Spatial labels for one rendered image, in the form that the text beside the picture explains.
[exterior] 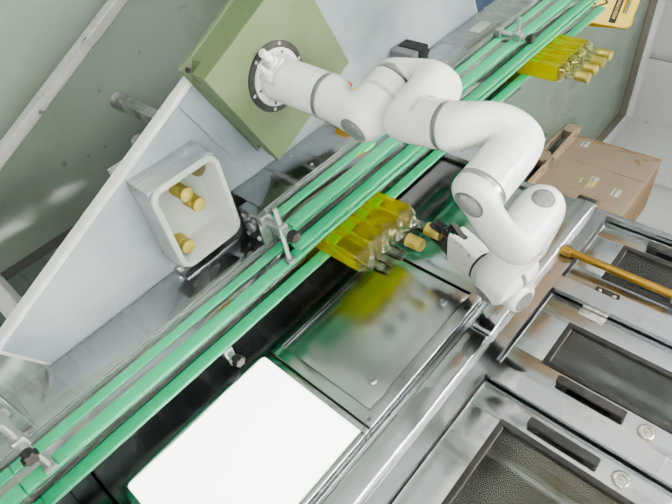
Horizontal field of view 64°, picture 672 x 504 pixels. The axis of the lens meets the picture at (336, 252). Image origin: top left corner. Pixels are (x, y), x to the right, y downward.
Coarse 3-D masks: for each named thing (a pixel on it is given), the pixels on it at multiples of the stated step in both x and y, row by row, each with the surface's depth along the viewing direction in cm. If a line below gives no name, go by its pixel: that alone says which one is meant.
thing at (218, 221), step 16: (208, 160) 113; (176, 176) 109; (192, 176) 121; (208, 176) 121; (160, 192) 108; (208, 192) 126; (224, 192) 121; (160, 208) 110; (176, 208) 121; (208, 208) 128; (224, 208) 126; (176, 224) 123; (192, 224) 127; (208, 224) 130; (224, 224) 129; (208, 240) 126; (224, 240) 127; (192, 256) 123
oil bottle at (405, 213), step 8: (368, 200) 144; (376, 200) 143; (384, 200) 143; (392, 200) 142; (384, 208) 141; (392, 208) 140; (400, 208) 140; (408, 208) 139; (400, 216) 138; (408, 216) 138; (416, 216) 140; (408, 224) 139
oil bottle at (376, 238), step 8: (352, 216) 140; (344, 224) 138; (352, 224) 138; (360, 224) 138; (368, 224) 137; (352, 232) 136; (360, 232) 135; (368, 232) 135; (376, 232) 135; (384, 232) 135; (368, 240) 133; (376, 240) 133; (384, 240) 133; (376, 248) 133; (376, 256) 135
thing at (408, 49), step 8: (408, 40) 160; (400, 48) 157; (408, 48) 157; (416, 48) 156; (424, 48) 156; (392, 56) 158; (400, 56) 156; (408, 56) 154; (416, 56) 155; (424, 56) 158
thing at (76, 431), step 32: (224, 288) 126; (256, 288) 125; (192, 320) 121; (224, 320) 120; (160, 352) 116; (192, 352) 116; (128, 384) 112; (96, 416) 107; (64, 448) 103; (0, 480) 100; (32, 480) 99
